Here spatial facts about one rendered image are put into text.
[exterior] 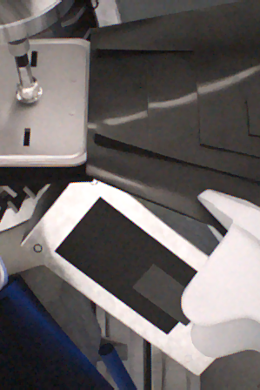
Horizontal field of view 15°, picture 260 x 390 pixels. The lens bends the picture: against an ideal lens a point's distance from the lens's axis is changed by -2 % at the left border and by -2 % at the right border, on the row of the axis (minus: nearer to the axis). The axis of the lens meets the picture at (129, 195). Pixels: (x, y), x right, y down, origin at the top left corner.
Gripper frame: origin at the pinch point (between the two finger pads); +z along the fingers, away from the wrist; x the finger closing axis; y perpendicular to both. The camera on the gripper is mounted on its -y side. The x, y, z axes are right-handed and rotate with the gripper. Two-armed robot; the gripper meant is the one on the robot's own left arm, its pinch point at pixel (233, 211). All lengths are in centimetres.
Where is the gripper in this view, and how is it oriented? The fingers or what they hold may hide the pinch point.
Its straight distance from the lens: 48.0
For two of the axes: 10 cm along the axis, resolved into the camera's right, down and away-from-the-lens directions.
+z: -6.0, -6.5, 4.6
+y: -7.8, 6.0, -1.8
